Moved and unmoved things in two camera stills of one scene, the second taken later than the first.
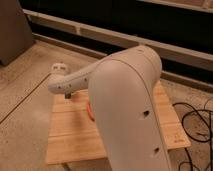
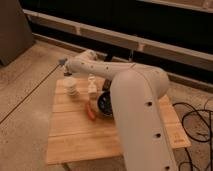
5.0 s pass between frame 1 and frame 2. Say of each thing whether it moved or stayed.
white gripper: moved
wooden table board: stayed
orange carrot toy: stayed
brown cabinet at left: stayed
